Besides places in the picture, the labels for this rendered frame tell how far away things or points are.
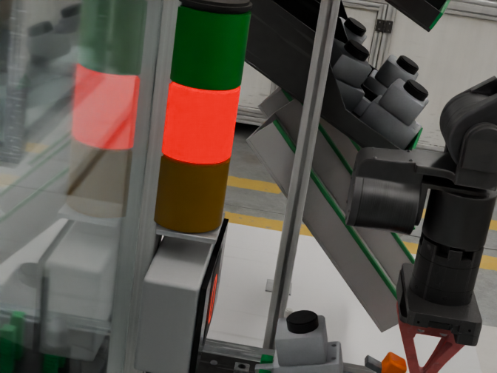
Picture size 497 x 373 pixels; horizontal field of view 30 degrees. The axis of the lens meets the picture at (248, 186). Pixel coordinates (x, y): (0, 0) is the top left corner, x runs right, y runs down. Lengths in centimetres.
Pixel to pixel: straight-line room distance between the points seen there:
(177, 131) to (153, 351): 15
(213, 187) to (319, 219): 47
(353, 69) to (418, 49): 377
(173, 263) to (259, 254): 94
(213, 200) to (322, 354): 30
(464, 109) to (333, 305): 70
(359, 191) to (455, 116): 10
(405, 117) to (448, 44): 376
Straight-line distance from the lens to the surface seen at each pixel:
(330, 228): 108
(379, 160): 80
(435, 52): 484
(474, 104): 80
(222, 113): 60
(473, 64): 488
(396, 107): 108
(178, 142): 60
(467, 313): 85
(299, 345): 88
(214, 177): 61
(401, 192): 81
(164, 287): 60
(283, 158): 107
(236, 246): 158
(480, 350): 142
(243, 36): 60
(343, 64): 106
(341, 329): 138
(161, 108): 61
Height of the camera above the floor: 152
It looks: 21 degrees down
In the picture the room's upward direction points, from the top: 9 degrees clockwise
